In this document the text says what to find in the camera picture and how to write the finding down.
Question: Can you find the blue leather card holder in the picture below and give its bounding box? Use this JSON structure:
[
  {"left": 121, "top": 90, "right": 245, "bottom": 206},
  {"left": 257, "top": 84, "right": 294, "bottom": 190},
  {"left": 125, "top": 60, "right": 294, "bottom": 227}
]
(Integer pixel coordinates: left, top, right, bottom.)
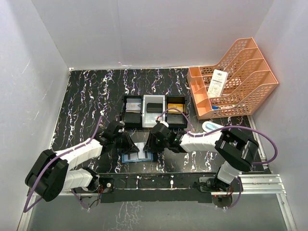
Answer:
[{"left": 121, "top": 142, "right": 154, "bottom": 163}]

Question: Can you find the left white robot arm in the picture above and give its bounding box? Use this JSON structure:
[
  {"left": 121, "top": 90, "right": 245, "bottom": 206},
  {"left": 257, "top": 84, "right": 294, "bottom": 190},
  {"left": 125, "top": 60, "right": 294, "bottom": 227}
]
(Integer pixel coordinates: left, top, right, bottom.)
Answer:
[{"left": 25, "top": 121, "right": 139, "bottom": 202}]

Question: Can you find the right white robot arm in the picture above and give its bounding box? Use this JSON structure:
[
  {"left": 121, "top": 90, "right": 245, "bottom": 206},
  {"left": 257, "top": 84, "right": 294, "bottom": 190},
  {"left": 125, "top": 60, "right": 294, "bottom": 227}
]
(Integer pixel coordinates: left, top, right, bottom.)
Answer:
[{"left": 143, "top": 121, "right": 259, "bottom": 191}]

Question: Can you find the aluminium frame rail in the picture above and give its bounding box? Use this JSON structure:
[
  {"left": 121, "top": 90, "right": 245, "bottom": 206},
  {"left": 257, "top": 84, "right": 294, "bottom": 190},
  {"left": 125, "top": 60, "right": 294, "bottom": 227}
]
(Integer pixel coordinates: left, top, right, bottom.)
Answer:
[{"left": 18, "top": 173, "right": 296, "bottom": 231}]

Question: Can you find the orange mesh file organizer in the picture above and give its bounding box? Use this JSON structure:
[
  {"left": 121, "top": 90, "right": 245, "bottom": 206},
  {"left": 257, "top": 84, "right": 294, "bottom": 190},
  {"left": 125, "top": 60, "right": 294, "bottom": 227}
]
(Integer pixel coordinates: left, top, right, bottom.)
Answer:
[{"left": 187, "top": 38, "right": 279, "bottom": 120}]

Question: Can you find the packaged nail clipper blister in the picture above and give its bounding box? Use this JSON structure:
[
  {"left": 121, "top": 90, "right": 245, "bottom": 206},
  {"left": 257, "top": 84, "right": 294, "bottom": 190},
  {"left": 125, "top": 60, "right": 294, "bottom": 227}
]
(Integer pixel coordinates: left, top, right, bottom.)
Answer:
[{"left": 202, "top": 121, "right": 223, "bottom": 132}]

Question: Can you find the three-compartment black white tray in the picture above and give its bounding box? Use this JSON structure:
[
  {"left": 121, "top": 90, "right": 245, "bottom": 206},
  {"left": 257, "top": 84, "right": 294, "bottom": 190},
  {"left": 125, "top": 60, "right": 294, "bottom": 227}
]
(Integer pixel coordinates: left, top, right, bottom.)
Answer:
[{"left": 120, "top": 95, "right": 188, "bottom": 129}]

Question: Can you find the patterned white card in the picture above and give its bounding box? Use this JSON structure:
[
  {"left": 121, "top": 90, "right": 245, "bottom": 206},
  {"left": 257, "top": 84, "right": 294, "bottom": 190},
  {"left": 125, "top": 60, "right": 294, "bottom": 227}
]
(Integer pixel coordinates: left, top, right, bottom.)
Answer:
[{"left": 126, "top": 102, "right": 141, "bottom": 113}]

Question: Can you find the white paper receipt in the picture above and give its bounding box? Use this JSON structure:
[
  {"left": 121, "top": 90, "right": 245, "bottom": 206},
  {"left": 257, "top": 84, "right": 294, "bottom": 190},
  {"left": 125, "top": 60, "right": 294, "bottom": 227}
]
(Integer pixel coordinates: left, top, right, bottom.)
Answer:
[{"left": 207, "top": 69, "right": 228, "bottom": 98}]

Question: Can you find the black credit card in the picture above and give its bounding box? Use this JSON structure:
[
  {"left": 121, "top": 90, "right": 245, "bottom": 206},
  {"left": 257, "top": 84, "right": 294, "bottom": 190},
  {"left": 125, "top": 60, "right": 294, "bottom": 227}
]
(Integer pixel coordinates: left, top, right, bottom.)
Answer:
[{"left": 146, "top": 103, "right": 163, "bottom": 113}]

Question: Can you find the gold credit card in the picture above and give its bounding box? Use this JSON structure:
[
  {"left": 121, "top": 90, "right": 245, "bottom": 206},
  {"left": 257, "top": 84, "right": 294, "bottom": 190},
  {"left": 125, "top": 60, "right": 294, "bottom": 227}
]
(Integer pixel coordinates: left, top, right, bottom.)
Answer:
[{"left": 167, "top": 103, "right": 186, "bottom": 114}]

